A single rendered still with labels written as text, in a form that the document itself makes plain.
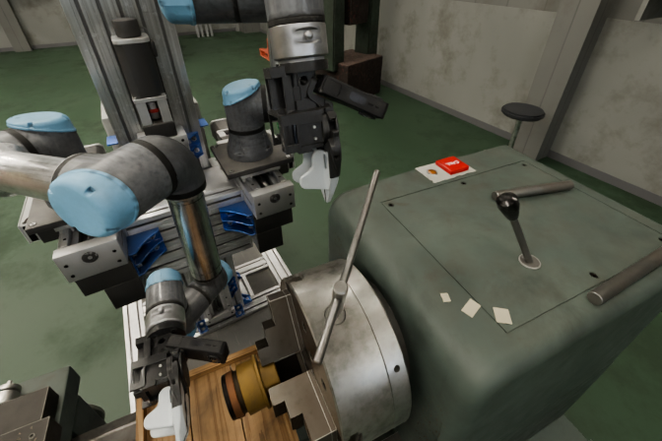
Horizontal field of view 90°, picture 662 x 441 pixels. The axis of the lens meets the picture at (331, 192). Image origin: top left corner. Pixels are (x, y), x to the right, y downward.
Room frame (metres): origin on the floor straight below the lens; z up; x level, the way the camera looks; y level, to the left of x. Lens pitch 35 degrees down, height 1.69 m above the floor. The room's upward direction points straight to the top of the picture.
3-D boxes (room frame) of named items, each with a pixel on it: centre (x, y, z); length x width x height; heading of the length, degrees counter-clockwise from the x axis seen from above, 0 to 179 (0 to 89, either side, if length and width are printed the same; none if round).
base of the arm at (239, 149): (1.00, 0.27, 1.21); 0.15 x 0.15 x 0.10
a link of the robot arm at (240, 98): (1.00, 0.27, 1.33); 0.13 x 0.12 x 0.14; 100
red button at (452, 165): (0.74, -0.31, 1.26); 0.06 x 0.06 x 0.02; 25
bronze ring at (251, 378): (0.28, 0.14, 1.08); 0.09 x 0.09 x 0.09; 26
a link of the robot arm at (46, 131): (0.74, 0.70, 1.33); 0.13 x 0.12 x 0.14; 157
